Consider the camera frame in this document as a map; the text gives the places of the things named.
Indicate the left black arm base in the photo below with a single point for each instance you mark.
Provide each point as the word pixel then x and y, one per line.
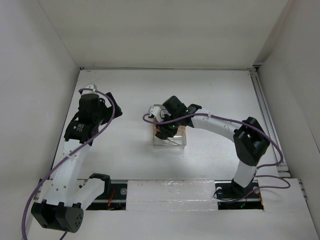
pixel 115 200

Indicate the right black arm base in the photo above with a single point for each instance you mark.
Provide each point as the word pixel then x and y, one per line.
pixel 227 199

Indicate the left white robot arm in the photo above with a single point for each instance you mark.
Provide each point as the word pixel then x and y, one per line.
pixel 62 207

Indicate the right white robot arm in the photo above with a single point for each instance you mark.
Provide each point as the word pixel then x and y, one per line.
pixel 249 144

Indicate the clear plastic tray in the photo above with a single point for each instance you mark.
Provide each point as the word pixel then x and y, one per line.
pixel 178 141

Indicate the aluminium rail right side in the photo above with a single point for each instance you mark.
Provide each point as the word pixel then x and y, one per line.
pixel 270 130

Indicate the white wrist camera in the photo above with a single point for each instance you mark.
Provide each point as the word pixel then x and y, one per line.
pixel 90 87
pixel 157 112

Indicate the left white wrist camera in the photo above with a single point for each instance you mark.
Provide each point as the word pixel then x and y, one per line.
pixel 90 87

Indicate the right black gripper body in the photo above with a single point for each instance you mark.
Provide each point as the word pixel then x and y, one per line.
pixel 170 128

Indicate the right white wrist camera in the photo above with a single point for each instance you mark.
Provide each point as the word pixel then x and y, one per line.
pixel 157 112

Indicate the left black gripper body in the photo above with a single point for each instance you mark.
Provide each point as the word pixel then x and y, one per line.
pixel 105 115

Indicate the black handled scissors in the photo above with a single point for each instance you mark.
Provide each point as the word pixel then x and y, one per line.
pixel 177 140

